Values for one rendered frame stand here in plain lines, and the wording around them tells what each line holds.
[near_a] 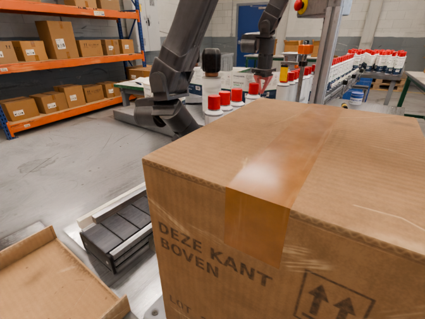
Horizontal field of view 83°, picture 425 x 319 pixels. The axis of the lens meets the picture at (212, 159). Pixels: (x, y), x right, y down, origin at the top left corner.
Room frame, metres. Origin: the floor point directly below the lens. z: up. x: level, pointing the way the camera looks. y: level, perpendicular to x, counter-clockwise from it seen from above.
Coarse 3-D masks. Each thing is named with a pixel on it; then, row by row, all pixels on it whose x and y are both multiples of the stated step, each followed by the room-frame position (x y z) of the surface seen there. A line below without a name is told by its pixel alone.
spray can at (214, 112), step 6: (210, 96) 0.62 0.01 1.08; (216, 96) 0.62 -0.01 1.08; (210, 102) 0.62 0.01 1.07; (216, 102) 0.61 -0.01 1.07; (210, 108) 0.61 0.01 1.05; (216, 108) 0.61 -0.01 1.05; (210, 114) 0.61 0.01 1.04; (216, 114) 0.61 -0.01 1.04; (222, 114) 0.61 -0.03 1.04; (210, 120) 0.60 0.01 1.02
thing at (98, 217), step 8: (136, 192) 0.37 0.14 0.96; (144, 192) 0.38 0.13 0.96; (120, 200) 0.34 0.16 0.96; (128, 200) 0.35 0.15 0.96; (136, 200) 0.36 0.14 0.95; (104, 208) 0.32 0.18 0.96; (112, 208) 0.32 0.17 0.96; (120, 208) 0.33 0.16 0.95; (96, 216) 0.30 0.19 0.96; (104, 216) 0.31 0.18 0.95
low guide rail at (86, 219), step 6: (138, 186) 0.46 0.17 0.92; (126, 192) 0.43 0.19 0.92; (114, 198) 0.41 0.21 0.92; (120, 198) 0.41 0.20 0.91; (108, 204) 0.39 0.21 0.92; (96, 210) 0.37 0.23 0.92; (84, 216) 0.36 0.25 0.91; (90, 216) 0.36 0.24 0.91; (78, 222) 0.34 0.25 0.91; (84, 222) 0.35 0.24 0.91; (90, 222) 0.36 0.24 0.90
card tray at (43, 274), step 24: (24, 240) 0.34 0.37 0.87; (48, 240) 0.37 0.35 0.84; (0, 264) 0.30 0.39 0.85; (24, 264) 0.31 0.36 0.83; (48, 264) 0.31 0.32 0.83; (72, 264) 0.31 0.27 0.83; (0, 288) 0.26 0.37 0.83; (24, 288) 0.26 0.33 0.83; (48, 288) 0.26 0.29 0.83; (72, 288) 0.26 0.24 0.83; (96, 288) 0.26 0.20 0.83; (0, 312) 0.22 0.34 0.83; (24, 312) 0.22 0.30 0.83; (48, 312) 0.22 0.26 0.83; (72, 312) 0.22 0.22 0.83; (96, 312) 0.22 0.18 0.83; (120, 312) 0.22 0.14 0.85
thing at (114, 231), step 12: (132, 204) 0.44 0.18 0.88; (144, 204) 0.44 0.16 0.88; (120, 216) 0.40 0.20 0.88; (132, 216) 0.40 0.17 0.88; (144, 216) 0.40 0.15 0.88; (96, 228) 0.36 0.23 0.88; (108, 228) 0.36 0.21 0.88; (120, 228) 0.36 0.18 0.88; (132, 228) 0.36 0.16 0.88; (96, 240) 0.33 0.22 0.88; (108, 240) 0.33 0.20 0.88; (120, 240) 0.33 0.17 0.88; (108, 252) 0.30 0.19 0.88
